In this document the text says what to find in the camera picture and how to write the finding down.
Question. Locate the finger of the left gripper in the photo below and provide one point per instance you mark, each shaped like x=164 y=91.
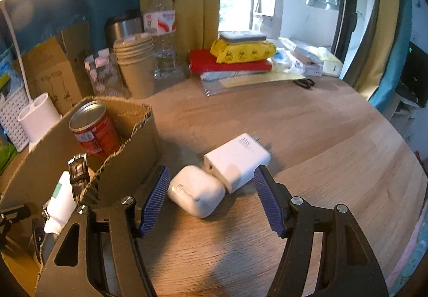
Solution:
x=11 y=216

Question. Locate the black wrist watch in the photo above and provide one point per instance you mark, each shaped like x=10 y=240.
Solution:
x=79 y=175

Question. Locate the white pill bottle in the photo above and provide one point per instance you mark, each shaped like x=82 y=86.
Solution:
x=60 y=206

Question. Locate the stainless steel thermos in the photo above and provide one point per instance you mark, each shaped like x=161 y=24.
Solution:
x=124 y=25

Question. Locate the cardboard box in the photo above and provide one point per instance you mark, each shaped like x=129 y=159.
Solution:
x=120 y=175

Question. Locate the clear plastic water bottle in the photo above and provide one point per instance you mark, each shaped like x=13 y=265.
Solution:
x=159 y=21

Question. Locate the brown lamp packaging box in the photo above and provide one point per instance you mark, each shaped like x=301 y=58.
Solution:
x=56 y=67

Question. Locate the white power adapter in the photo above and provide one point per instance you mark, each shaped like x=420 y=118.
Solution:
x=234 y=162

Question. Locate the grey box on wipes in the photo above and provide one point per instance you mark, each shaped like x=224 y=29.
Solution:
x=244 y=36

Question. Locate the green bag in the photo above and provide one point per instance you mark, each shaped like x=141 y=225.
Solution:
x=7 y=153

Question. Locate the black scissors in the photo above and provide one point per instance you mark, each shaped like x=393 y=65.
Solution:
x=306 y=83

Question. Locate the red book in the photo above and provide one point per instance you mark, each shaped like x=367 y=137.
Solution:
x=200 y=61

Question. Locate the white plastic basket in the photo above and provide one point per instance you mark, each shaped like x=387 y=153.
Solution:
x=10 y=111

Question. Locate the white earbuds case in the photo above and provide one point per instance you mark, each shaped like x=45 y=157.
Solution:
x=195 y=191

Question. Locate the red tin can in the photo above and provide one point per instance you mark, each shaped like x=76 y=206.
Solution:
x=94 y=129

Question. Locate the stack of paper cups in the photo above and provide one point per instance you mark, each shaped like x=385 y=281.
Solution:
x=136 y=60

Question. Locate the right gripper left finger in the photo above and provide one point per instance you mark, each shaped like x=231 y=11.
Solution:
x=103 y=243

